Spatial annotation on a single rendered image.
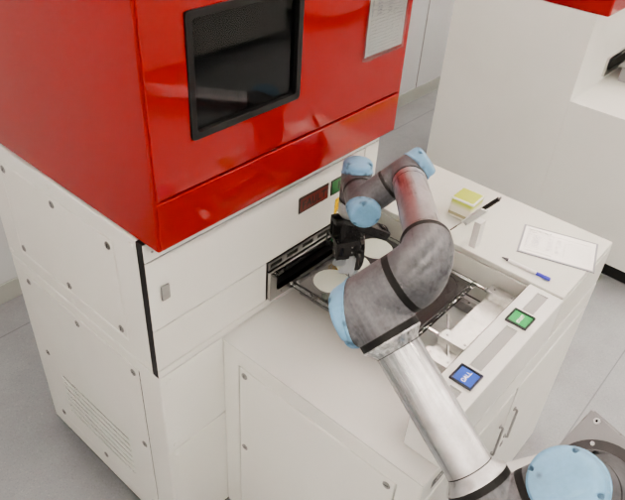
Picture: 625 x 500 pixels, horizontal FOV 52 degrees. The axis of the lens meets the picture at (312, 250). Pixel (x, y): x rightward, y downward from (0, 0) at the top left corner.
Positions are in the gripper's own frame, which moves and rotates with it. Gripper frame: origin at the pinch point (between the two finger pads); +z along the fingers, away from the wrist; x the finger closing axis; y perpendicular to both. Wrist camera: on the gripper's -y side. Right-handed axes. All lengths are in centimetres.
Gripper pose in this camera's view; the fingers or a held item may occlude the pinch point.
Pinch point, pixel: (351, 273)
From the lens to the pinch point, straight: 176.2
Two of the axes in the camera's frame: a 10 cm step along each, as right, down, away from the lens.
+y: -9.3, 1.8, -3.3
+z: -0.6, 8.0, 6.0
